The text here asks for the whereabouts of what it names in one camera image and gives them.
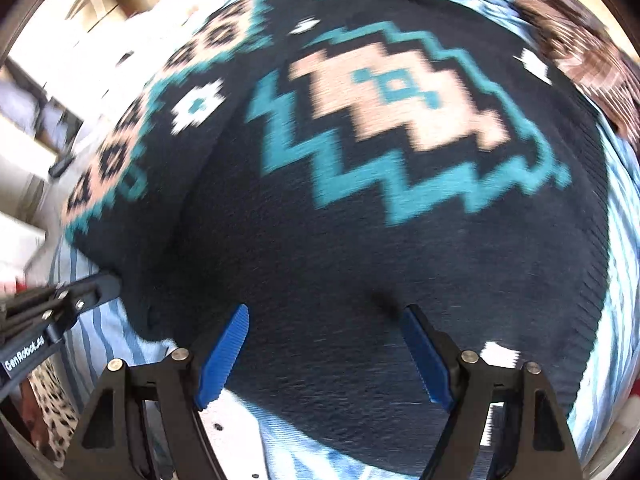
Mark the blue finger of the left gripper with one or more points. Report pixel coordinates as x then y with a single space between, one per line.
75 294

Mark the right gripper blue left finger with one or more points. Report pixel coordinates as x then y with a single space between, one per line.
112 439

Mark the brown striped garment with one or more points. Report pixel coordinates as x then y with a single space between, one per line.
575 40

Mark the black patterned knit sweater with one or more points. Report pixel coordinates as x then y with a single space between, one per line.
350 185

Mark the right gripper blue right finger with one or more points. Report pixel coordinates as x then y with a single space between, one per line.
535 442

